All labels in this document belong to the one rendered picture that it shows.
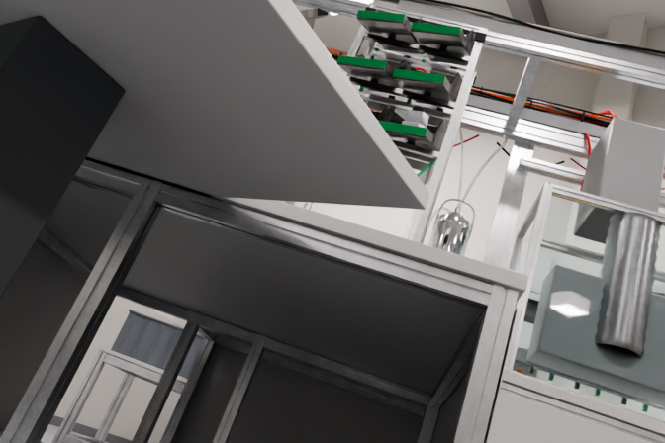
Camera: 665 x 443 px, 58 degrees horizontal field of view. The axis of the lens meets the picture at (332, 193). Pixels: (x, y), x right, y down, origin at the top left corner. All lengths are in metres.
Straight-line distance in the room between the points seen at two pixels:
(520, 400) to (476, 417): 0.76
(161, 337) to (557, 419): 2.19
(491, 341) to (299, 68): 0.62
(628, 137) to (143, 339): 2.51
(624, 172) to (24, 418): 1.98
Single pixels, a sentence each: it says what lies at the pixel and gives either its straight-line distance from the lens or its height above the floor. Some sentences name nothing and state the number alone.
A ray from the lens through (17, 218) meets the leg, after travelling 0.90.
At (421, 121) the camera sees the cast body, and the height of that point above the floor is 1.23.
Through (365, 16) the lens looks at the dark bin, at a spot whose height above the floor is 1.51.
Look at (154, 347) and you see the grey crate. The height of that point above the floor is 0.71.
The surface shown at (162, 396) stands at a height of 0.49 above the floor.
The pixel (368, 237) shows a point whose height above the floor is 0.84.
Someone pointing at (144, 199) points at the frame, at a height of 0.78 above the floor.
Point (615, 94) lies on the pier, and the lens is 5.97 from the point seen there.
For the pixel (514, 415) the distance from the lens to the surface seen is 1.84.
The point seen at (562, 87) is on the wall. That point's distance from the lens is 6.43.
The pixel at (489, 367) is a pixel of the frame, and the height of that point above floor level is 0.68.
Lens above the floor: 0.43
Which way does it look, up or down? 24 degrees up
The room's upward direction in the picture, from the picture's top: 21 degrees clockwise
